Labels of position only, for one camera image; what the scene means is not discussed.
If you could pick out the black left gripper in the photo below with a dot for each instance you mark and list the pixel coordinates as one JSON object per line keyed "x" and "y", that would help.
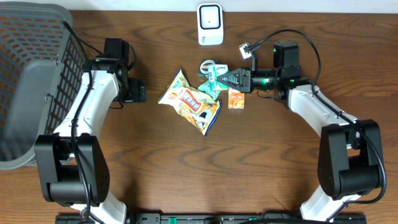
{"x": 137, "y": 91}

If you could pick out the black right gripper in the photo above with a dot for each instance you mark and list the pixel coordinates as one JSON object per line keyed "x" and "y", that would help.
{"x": 242, "y": 81}

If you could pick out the green tissue pack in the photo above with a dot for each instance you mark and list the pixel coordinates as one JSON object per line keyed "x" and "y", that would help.
{"x": 215, "y": 71}

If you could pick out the orange tissue pack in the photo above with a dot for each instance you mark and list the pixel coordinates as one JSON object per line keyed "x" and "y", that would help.
{"x": 236, "y": 99}

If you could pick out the teal snack pouch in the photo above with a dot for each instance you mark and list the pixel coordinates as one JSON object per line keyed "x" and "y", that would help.
{"x": 208, "y": 90}

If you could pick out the round green label snack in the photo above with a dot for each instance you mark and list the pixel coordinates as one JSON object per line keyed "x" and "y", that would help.
{"x": 204, "y": 67}

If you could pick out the yellow snack bag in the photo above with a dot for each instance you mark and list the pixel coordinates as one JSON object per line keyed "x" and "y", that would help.
{"x": 197, "y": 107}

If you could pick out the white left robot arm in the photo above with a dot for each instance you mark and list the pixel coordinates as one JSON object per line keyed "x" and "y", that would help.
{"x": 72, "y": 169}

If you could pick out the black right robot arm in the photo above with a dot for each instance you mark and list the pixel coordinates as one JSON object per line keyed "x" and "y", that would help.
{"x": 350, "y": 162}

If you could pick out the white barcode scanner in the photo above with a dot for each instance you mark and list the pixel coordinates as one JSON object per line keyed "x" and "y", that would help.
{"x": 210, "y": 24}

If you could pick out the grey plastic mesh basket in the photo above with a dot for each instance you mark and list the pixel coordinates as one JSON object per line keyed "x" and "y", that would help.
{"x": 40, "y": 76}

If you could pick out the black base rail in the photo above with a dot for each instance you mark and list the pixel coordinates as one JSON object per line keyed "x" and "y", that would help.
{"x": 156, "y": 218}

